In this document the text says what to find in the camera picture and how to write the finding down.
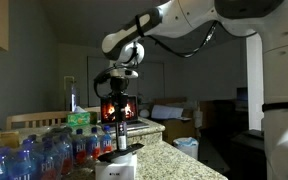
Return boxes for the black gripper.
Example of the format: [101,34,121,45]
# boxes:
[109,76,130,123]

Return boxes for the black remote-like object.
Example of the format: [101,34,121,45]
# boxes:
[97,142,145,164]

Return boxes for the brown wooden side cabinet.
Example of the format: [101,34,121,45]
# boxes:
[153,96,200,145]

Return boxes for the laptop showing fireplace video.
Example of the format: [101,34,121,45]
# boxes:
[99,95,150,132]

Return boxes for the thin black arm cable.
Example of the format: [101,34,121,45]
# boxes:
[93,20,258,100]

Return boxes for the white box with black print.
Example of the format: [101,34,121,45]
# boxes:
[94,152,139,180]

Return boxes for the black bottle with purple label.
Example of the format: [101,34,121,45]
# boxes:
[114,96,129,152]

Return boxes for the white trash bin with bag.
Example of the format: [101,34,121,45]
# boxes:
[172,136,200,161]

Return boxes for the small wooden box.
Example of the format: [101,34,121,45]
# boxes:
[0,130,20,150]

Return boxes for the Fiji water bottle blue cap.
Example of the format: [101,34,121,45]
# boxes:
[86,126,102,162]
[100,125,113,154]
[71,128,88,167]

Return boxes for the wrapped Fiji water bottle pack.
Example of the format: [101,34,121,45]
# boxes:
[0,133,73,180]

